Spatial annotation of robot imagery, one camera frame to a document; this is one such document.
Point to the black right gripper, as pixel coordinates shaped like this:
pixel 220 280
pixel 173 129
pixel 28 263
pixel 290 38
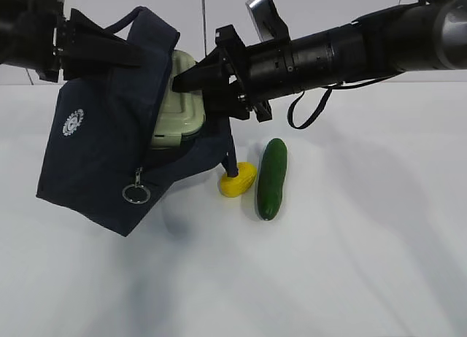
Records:
pixel 264 71

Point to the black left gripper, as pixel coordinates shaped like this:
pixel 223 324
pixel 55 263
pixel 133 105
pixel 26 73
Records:
pixel 61 38

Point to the green lidded glass container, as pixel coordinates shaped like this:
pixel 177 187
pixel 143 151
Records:
pixel 181 115

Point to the yellow lemon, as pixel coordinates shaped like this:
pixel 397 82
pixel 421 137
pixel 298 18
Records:
pixel 232 187

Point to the green cucumber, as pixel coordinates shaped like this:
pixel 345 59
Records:
pixel 273 169

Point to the navy blue lunch bag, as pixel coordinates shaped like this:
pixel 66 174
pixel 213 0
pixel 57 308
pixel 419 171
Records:
pixel 98 159

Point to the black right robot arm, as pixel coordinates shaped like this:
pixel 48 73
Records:
pixel 428 35

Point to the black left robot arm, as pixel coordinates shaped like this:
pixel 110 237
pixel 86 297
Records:
pixel 35 34

